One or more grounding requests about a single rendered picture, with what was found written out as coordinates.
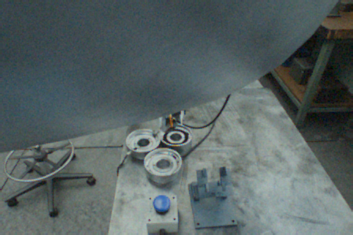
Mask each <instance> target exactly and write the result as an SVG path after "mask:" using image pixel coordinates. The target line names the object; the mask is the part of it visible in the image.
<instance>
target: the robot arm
mask: <svg viewBox="0 0 353 235"><path fill-rule="evenodd" d="M338 1H339V0H0V154H1V153H4V152H7V151H15V150H18V149H24V148H26V147H34V146H37V145H44V144H49V143H55V142H58V141H62V140H69V139H74V138H77V137H80V136H86V135H89V134H94V133H97V132H104V131H107V130H111V129H116V128H122V127H125V126H126V125H134V124H137V123H141V122H145V121H152V120H154V119H159V120H160V126H161V123H163V125H166V116H167V115H170V114H178V119H179V121H180V125H182V118H183V116H184V115H185V114H186V110H187V109H189V108H193V107H196V106H200V105H202V104H206V103H209V102H213V101H215V100H217V99H220V98H222V97H225V96H227V95H230V94H232V93H233V92H235V91H238V90H239V89H241V88H243V87H246V86H247V85H249V84H250V83H253V82H255V81H256V80H258V78H261V77H262V76H265V74H267V73H269V72H270V71H271V70H273V69H275V68H276V67H278V66H279V65H281V64H282V63H283V62H285V60H287V58H289V56H291V54H293V53H294V52H295V51H296V50H297V49H298V48H299V47H301V46H302V45H303V43H305V42H306V41H307V39H309V38H310V37H311V36H312V35H313V34H314V32H316V30H317V29H318V27H319V26H320V25H321V23H322V21H324V19H325V18H326V17H327V15H329V13H330V11H331V10H332V9H333V7H334V6H335V5H336V4H337V3H338Z"/></svg>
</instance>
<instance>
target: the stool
mask: <svg viewBox="0 0 353 235"><path fill-rule="evenodd" d="M67 141H68V143H66V144H64V145H61V146H60V147H56V148H55V149H49V150H48V152H46V151H45V150H43V146H42V145H37V146H34V147H31V149H32V150H33V153H34V154H33V155H21V156H11V155H12V154H13V153H14V152H15V151H16V150H15V151H11V152H10V153H9V154H8V155H7V157H6V160H5V161H4V165H3V169H4V173H5V175H6V176H7V177H8V178H9V179H11V180H13V181H17V182H20V183H29V184H28V185H25V186H24V187H23V188H21V189H19V190H17V191H16V192H14V193H13V194H10V195H9V196H7V197H6V198H4V203H7V205H8V206H9V207H12V206H13V205H15V204H17V197H18V196H21V195H23V194H25V193H27V192H30V191H31V190H34V189H36V188H38V187H39V186H41V185H44V184H46V191H47V200H48V213H49V216H50V217H53V216H55V215H58V210H57V207H55V206H54V182H55V181H62V180H68V179H81V178H87V180H86V182H87V183H88V184H89V185H90V186H92V184H94V183H95V181H96V180H95V178H94V177H92V176H93V174H92V173H59V172H60V171H61V170H62V169H64V168H65V167H66V166H67V165H68V164H69V162H70V161H71V160H73V158H75V157H76V155H75V153H74V151H75V148H74V145H73V142H72V141H71V140H67ZM70 144H71V147H72V148H71V149H70V150H69V151H68V152H67V154H65V155H64V156H63V157H62V158H61V160H59V161H58V162H57V164H56V163H54V162H52V161H51V160H49V159H48V154H52V153H53V152H54V151H56V150H58V149H61V148H63V147H66V146H67V145H70ZM30 158H33V159H34V160H35V161H34V162H29V161H28V160H24V163H25V165H27V166H26V170H25V171H24V172H23V174H22V175H21V176H20V177H19V178H18V179H16V178H15V177H12V176H10V175H9V173H8V171H7V170H6V164H7V162H8V161H9V159H30ZM37 162H38V163H39V166H37V165H36V163H37ZM50 164H51V165H52V166H53V168H52V169H51V168H50ZM32 170H34V171H35V172H36V173H38V174H39V175H41V177H40V178H37V179H29V180H24V179H23V177H25V175H26V174H27V173H29V172H31V171H32Z"/></svg>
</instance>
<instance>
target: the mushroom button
mask: <svg viewBox="0 0 353 235"><path fill-rule="evenodd" d="M170 205H171V201H170V199H169V197H167V196H165V195H159V196H157V197H155V198H154V201H153V206H154V209H155V210H156V211H159V212H164V211H167V210H168V209H169V207H170Z"/></svg>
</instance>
